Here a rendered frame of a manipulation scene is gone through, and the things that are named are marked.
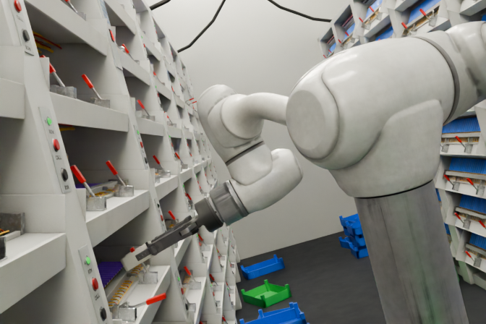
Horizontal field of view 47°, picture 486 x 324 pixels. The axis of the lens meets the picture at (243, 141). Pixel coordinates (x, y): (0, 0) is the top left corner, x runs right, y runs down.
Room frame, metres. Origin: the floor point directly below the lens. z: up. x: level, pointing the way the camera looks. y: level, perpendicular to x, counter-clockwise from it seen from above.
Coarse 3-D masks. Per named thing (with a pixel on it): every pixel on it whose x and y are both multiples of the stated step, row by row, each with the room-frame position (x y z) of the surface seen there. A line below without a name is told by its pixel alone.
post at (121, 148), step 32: (64, 0) 1.43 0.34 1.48; (96, 0) 1.43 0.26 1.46; (64, 64) 1.43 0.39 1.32; (96, 64) 1.43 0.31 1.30; (128, 96) 1.50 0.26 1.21; (96, 128) 1.43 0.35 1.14; (128, 128) 1.43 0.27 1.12; (96, 160) 1.43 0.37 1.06; (128, 160) 1.43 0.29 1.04; (128, 224) 1.43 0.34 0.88; (160, 224) 1.45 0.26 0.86; (160, 320) 1.43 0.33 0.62
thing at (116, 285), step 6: (120, 270) 1.26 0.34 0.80; (132, 270) 1.32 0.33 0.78; (120, 276) 1.21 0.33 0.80; (126, 276) 1.24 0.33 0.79; (114, 282) 1.16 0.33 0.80; (120, 282) 1.17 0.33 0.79; (126, 282) 1.24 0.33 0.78; (132, 282) 1.22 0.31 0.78; (108, 288) 1.11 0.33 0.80; (114, 288) 1.11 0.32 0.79; (120, 288) 1.16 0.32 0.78; (108, 294) 1.06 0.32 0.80; (114, 294) 1.11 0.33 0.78; (108, 300) 1.06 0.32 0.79; (120, 300) 1.08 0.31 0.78; (108, 306) 1.06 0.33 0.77
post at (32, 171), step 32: (0, 0) 0.73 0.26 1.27; (0, 32) 0.73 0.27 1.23; (32, 32) 0.82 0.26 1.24; (32, 64) 0.78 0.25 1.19; (32, 96) 0.74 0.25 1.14; (0, 128) 0.73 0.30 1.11; (32, 128) 0.73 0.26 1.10; (0, 160) 0.73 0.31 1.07; (32, 160) 0.73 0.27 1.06; (64, 160) 0.81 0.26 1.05; (0, 192) 0.73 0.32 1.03; (32, 192) 0.73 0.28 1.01; (64, 288) 0.73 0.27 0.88; (0, 320) 0.73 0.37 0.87; (32, 320) 0.73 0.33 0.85; (64, 320) 0.73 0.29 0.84; (96, 320) 0.75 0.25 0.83
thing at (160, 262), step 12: (96, 252) 1.42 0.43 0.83; (108, 252) 1.42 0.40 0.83; (120, 252) 1.43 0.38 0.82; (168, 252) 1.43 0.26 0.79; (156, 264) 1.43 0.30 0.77; (168, 264) 1.43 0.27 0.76; (132, 276) 1.31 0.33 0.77; (168, 276) 1.38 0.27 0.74; (144, 288) 1.20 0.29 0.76; (156, 288) 1.20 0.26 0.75; (132, 300) 1.11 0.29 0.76; (144, 300) 1.11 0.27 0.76; (144, 312) 1.03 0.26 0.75
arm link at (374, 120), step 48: (384, 48) 0.66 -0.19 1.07; (432, 48) 0.69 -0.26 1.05; (336, 96) 0.61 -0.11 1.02; (384, 96) 0.62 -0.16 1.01; (432, 96) 0.66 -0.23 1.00; (336, 144) 0.62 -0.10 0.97; (384, 144) 0.63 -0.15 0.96; (432, 144) 0.66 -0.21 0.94; (384, 192) 0.65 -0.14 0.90; (432, 192) 0.68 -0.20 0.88; (384, 240) 0.67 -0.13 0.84; (432, 240) 0.67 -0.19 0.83; (384, 288) 0.69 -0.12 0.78; (432, 288) 0.67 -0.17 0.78
